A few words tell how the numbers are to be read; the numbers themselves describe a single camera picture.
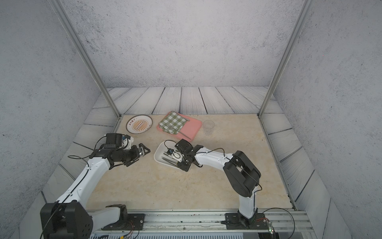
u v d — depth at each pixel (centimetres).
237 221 73
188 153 68
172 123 115
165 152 99
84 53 86
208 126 110
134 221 73
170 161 94
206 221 74
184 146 71
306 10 71
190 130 112
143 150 74
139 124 115
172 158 94
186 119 117
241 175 47
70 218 40
